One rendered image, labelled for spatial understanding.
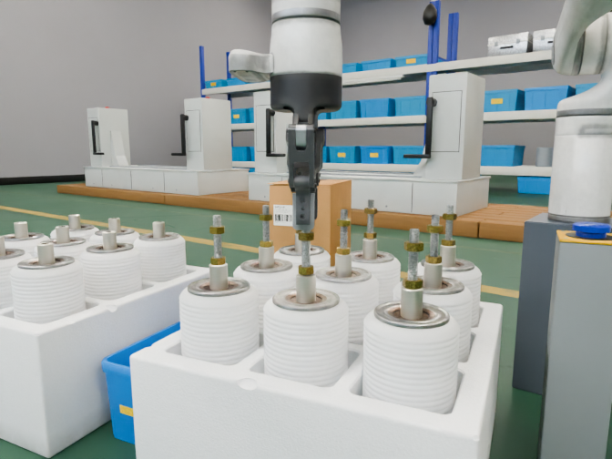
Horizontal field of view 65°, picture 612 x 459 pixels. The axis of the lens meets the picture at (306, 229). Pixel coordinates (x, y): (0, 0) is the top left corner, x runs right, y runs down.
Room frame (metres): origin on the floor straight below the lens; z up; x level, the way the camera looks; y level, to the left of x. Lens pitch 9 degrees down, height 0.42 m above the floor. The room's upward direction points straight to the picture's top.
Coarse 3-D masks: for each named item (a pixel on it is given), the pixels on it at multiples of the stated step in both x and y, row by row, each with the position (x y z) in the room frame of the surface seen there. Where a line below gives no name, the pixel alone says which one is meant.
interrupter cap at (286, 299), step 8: (280, 296) 0.52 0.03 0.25; (288, 296) 0.52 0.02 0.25; (320, 296) 0.52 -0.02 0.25; (328, 296) 0.52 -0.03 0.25; (336, 296) 0.52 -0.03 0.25; (280, 304) 0.49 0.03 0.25; (288, 304) 0.49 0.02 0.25; (296, 304) 0.49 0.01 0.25; (304, 304) 0.49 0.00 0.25; (312, 304) 0.49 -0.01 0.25; (320, 304) 0.49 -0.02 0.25; (328, 304) 0.49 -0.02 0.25; (336, 304) 0.50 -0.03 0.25
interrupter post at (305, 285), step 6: (300, 276) 0.51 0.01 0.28; (306, 276) 0.51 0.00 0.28; (312, 276) 0.51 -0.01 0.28; (300, 282) 0.51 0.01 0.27; (306, 282) 0.50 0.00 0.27; (312, 282) 0.51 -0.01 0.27; (300, 288) 0.51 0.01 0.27; (306, 288) 0.50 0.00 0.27; (312, 288) 0.51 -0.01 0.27; (300, 294) 0.51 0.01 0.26; (306, 294) 0.50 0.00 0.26; (312, 294) 0.51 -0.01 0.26; (300, 300) 0.51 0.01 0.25; (306, 300) 0.50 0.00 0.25; (312, 300) 0.51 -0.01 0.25
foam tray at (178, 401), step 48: (480, 336) 0.58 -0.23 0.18; (144, 384) 0.52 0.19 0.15; (192, 384) 0.49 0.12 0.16; (240, 384) 0.46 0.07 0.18; (288, 384) 0.46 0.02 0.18; (336, 384) 0.46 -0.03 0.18; (480, 384) 0.46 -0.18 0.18; (144, 432) 0.52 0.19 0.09; (192, 432) 0.49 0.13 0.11; (240, 432) 0.46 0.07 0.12; (288, 432) 0.44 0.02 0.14; (336, 432) 0.42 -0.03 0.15; (384, 432) 0.40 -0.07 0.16; (432, 432) 0.38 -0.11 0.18; (480, 432) 0.38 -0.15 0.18
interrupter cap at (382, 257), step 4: (352, 252) 0.75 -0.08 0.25; (356, 252) 0.75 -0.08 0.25; (360, 252) 0.75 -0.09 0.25; (380, 252) 0.75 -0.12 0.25; (384, 252) 0.75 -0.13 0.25; (352, 256) 0.72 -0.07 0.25; (356, 256) 0.73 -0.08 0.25; (360, 256) 0.74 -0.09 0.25; (380, 256) 0.73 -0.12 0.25; (384, 256) 0.73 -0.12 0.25; (388, 256) 0.73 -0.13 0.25; (392, 256) 0.72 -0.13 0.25; (352, 260) 0.70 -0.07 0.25; (356, 260) 0.70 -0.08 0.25; (360, 260) 0.70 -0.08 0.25; (364, 260) 0.69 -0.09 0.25; (368, 260) 0.69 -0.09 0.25; (372, 260) 0.69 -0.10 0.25; (376, 260) 0.69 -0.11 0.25; (380, 260) 0.69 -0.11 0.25; (384, 260) 0.70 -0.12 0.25; (388, 260) 0.70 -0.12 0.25; (392, 260) 0.71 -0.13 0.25
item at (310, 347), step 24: (264, 312) 0.50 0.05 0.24; (288, 312) 0.48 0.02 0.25; (312, 312) 0.48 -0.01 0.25; (336, 312) 0.48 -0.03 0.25; (264, 336) 0.50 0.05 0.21; (288, 336) 0.47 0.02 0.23; (312, 336) 0.47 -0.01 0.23; (336, 336) 0.48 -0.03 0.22; (264, 360) 0.50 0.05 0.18; (288, 360) 0.47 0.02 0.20; (312, 360) 0.47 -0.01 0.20; (336, 360) 0.48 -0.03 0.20; (312, 384) 0.47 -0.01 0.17
